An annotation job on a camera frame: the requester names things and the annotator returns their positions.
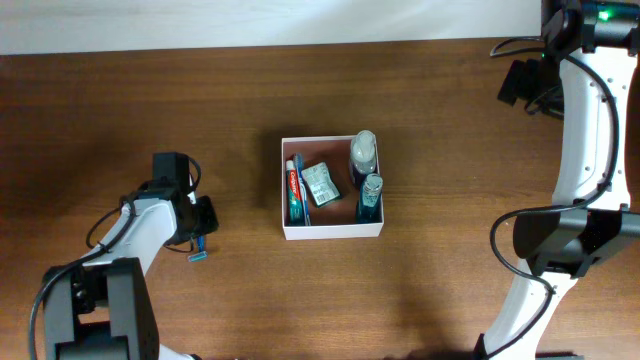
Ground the blue pen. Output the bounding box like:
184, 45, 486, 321
187, 235, 208, 263

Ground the green toothpaste tube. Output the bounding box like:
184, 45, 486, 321
285, 160, 305, 226

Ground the blue white toothbrush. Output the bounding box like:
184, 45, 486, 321
293, 153, 312, 226

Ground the green white soap box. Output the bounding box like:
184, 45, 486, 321
302, 162, 342, 207

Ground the purple foam soap bottle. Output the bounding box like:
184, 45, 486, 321
349, 130, 377, 189

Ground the blue mouthwash bottle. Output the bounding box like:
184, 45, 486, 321
356, 173, 383, 224

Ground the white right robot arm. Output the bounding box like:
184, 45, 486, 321
473, 1, 639, 359

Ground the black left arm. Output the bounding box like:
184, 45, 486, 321
28, 152, 219, 360

